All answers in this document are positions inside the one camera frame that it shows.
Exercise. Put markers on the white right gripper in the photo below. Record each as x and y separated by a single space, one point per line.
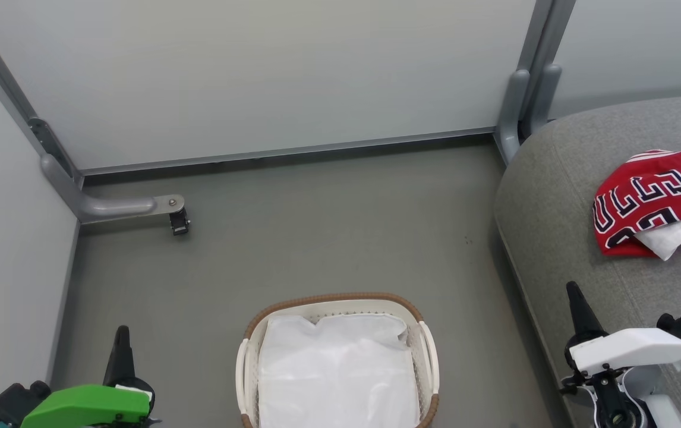
631 348

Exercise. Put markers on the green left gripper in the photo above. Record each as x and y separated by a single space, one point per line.
91 404

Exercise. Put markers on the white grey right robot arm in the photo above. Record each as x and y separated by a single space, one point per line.
620 404

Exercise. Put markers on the white laundry basket brown rim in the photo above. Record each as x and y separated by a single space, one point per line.
340 305

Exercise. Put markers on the grey fabric sofa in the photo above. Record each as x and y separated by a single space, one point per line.
554 196

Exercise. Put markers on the black caster wheel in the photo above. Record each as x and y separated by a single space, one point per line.
179 223

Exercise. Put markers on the long grey partition foot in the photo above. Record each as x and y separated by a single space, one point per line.
114 207

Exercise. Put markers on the white cloth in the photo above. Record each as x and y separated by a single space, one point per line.
334 374

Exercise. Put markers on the short grey partition foot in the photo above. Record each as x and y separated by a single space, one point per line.
513 107

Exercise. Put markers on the metal hinge plate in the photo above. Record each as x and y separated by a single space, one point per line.
46 139

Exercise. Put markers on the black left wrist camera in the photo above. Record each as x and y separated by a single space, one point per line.
13 404

